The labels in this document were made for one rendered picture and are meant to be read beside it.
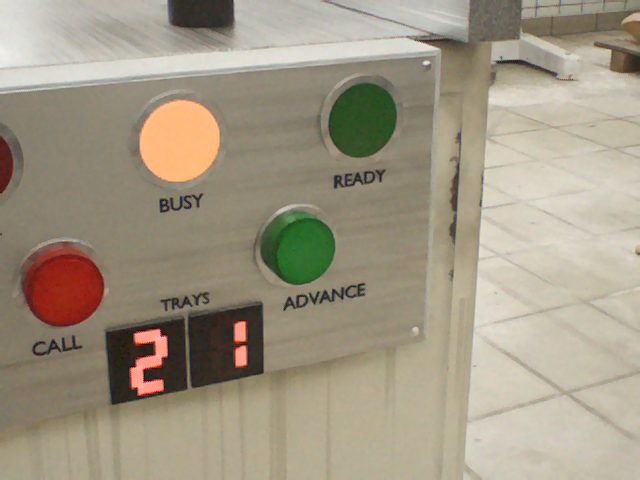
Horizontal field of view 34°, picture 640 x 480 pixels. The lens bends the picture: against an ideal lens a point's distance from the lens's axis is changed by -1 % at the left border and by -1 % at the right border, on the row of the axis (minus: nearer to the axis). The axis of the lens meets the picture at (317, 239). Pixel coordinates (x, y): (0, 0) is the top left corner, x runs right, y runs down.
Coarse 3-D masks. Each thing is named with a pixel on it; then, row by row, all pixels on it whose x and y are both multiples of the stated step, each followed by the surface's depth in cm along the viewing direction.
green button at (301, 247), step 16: (288, 224) 43; (304, 224) 43; (320, 224) 44; (272, 240) 43; (288, 240) 43; (304, 240) 44; (320, 240) 44; (272, 256) 44; (288, 256) 44; (304, 256) 44; (320, 256) 44; (288, 272) 44; (304, 272) 44; (320, 272) 45
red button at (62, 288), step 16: (48, 256) 40; (64, 256) 40; (80, 256) 40; (32, 272) 39; (48, 272) 39; (64, 272) 40; (80, 272) 40; (96, 272) 40; (32, 288) 39; (48, 288) 40; (64, 288) 40; (80, 288) 40; (96, 288) 40; (32, 304) 40; (48, 304) 40; (64, 304) 40; (80, 304) 40; (96, 304) 41; (48, 320) 40; (64, 320) 40; (80, 320) 41
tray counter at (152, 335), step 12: (144, 336) 43; (156, 336) 43; (132, 348) 43; (156, 348) 43; (132, 360) 43; (144, 360) 43; (156, 360) 43; (132, 372) 43; (132, 384) 43; (144, 384) 43; (156, 384) 44
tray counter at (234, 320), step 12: (216, 324) 44; (228, 324) 44; (240, 324) 45; (216, 336) 44; (240, 336) 45; (216, 348) 44; (228, 348) 45; (240, 348) 45; (216, 360) 45; (240, 360) 45; (228, 372) 45; (240, 372) 45
